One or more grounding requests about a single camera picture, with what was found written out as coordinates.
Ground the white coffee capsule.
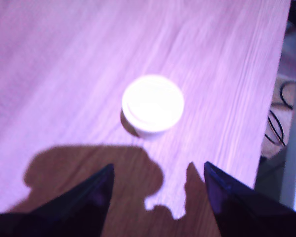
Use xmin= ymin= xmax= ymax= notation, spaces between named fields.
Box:
xmin=120 ymin=74 xmax=185 ymax=140

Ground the black cable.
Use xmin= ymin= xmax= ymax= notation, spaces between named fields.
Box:
xmin=264 ymin=109 xmax=287 ymax=147
xmin=280 ymin=80 xmax=296 ymax=111

